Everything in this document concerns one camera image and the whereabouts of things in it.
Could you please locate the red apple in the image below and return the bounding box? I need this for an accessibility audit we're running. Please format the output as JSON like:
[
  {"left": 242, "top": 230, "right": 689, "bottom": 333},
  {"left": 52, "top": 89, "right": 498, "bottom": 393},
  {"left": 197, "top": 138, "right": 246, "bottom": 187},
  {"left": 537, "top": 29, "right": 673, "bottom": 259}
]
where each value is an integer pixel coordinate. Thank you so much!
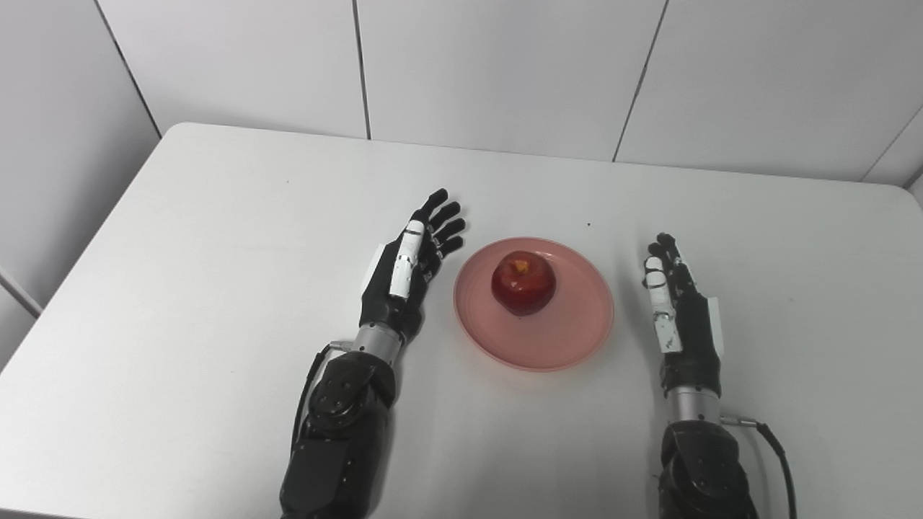
[{"left": 491, "top": 250, "right": 557, "bottom": 317}]

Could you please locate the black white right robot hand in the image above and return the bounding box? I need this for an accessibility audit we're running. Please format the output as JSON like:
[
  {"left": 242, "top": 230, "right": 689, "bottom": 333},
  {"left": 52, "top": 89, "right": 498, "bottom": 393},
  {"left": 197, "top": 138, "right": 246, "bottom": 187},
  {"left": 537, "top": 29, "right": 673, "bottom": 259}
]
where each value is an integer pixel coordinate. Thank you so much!
[{"left": 641, "top": 232, "right": 724, "bottom": 397}]

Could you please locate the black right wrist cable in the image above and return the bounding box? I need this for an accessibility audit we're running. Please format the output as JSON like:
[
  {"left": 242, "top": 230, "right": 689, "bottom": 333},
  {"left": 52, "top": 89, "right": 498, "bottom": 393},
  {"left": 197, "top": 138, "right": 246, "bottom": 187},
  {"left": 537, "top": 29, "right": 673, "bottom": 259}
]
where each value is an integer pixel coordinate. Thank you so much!
[{"left": 721, "top": 415, "right": 798, "bottom": 519}]

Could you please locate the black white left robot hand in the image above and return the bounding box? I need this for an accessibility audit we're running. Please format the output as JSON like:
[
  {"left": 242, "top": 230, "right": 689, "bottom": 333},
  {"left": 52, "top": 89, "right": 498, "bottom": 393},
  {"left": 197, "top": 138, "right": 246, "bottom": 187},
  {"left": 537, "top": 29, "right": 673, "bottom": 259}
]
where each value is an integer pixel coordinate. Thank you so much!
[{"left": 358, "top": 189, "right": 467, "bottom": 345}]

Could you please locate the pink round plate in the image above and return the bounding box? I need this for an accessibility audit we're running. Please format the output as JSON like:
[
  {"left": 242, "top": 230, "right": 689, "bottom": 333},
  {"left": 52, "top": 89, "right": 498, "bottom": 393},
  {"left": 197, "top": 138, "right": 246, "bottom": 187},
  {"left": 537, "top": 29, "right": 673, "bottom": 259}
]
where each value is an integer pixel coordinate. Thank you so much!
[{"left": 454, "top": 237, "right": 616, "bottom": 373}]

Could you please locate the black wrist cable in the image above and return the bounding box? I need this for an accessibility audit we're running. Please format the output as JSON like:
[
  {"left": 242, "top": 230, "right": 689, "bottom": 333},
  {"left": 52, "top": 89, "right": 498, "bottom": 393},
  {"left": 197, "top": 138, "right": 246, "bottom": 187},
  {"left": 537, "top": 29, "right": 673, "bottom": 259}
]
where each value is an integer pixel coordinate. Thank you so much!
[
  {"left": 721, "top": 415, "right": 798, "bottom": 519},
  {"left": 291, "top": 341, "right": 354, "bottom": 448}
]

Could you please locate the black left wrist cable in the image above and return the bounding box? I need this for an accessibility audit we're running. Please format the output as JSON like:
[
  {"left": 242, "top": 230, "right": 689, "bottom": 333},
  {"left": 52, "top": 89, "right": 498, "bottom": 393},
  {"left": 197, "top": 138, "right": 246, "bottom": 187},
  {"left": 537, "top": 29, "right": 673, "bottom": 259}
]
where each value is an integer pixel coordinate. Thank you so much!
[{"left": 291, "top": 341, "right": 354, "bottom": 448}]

